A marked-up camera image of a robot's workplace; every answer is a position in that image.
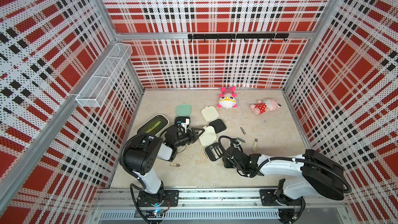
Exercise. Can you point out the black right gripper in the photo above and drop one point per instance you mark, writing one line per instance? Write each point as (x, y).
(226, 163)

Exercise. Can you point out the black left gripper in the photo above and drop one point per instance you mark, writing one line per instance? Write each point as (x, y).
(192, 136)

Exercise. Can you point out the cream nail kit case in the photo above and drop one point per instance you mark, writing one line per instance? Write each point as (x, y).
(211, 115)
(212, 148)

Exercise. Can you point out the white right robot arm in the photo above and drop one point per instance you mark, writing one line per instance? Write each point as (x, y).
(311, 174)

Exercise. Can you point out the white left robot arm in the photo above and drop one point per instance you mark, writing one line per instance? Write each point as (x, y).
(141, 151)

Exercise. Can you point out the green nail kit case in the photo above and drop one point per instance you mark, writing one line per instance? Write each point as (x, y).
(183, 110)

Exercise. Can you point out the green oval tray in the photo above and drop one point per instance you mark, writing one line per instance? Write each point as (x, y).
(155, 126)

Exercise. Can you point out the pink owl plush toy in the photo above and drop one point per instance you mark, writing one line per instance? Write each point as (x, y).
(227, 98)

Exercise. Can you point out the pink strawberry plush toy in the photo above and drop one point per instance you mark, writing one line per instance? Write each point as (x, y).
(264, 106)

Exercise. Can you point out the clear wall shelf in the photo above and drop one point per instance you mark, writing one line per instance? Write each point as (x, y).
(97, 89)

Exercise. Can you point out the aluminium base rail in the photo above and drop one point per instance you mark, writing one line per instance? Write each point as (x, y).
(230, 205)

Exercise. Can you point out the black hook rail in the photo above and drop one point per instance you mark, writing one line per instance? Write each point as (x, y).
(270, 36)

